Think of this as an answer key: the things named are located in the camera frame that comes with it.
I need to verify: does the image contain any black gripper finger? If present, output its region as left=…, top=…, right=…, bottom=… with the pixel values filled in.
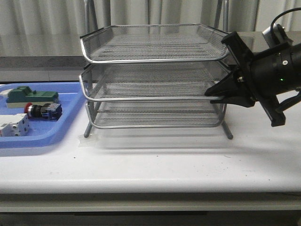
left=205, top=71, right=239, bottom=97
left=210, top=90, right=255, bottom=108

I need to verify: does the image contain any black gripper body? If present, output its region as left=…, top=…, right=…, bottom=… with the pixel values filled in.
left=222, top=32, right=286, bottom=127

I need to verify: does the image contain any red emergency stop button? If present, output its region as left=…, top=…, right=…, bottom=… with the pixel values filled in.
left=24, top=103, right=62, bottom=121

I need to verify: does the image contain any silver mesh tray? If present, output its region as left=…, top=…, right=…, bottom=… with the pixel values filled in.
left=85, top=100, right=226, bottom=129
left=80, top=24, right=229, bottom=64
left=79, top=61, right=230, bottom=102

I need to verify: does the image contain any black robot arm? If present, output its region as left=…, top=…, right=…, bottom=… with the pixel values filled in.
left=205, top=32, right=301, bottom=127

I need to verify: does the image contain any blue plastic tray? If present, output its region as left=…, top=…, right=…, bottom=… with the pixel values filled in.
left=0, top=82, right=85, bottom=148

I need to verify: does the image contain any green terminal block component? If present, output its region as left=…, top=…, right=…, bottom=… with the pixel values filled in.
left=0, top=86, right=59, bottom=108

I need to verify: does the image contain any white circuit breaker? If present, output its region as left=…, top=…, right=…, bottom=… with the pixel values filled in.
left=0, top=113, right=30, bottom=137

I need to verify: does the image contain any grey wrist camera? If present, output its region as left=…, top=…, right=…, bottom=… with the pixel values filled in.
left=262, top=24, right=293, bottom=48

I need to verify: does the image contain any black camera cable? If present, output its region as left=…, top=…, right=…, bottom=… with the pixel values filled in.
left=270, top=7, right=301, bottom=30

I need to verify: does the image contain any silver metal rack frame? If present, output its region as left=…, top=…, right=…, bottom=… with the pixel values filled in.
left=83, top=0, right=234, bottom=140

